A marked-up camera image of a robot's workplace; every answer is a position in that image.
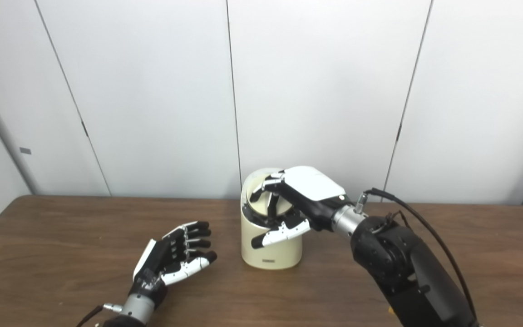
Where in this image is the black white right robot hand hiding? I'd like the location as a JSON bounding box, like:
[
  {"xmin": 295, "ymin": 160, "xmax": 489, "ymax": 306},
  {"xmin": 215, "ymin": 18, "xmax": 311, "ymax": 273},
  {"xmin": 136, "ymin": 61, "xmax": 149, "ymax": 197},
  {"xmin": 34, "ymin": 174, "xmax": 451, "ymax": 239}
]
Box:
[{"xmin": 250, "ymin": 166, "xmax": 353, "ymax": 249}]

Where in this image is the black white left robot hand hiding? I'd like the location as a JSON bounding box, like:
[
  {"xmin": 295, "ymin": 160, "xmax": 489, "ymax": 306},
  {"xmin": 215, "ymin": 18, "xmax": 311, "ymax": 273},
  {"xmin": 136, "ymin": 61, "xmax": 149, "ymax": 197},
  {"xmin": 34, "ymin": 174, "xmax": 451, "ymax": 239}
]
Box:
[{"xmin": 128, "ymin": 221, "xmax": 218, "ymax": 304}]

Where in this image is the round cream bin lid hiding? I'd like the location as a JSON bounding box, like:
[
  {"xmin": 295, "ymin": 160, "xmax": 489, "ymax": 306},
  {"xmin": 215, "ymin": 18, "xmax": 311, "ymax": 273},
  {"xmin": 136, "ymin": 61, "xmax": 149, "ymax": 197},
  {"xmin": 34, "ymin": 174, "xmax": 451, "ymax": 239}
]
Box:
[{"xmin": 249, "ymin": 175, "xmax": 294, "ymax": 217}]

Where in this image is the cream-colored bin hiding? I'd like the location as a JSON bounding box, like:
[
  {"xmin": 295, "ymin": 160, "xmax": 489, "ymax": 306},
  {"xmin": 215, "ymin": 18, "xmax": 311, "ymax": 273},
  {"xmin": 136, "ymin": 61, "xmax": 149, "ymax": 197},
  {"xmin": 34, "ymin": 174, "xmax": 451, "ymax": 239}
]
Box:
[{"xmin": 241, "ymin": 168, "xmax": 303, "ymax": 270}]

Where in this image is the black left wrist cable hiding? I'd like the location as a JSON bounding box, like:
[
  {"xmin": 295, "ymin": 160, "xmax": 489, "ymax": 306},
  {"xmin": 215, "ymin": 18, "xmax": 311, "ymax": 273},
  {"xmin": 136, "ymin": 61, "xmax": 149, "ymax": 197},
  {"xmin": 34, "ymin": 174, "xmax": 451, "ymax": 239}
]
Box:
[{"xmin": 76, "ymin": 303, "xmax": 123, "ymax": 327}]

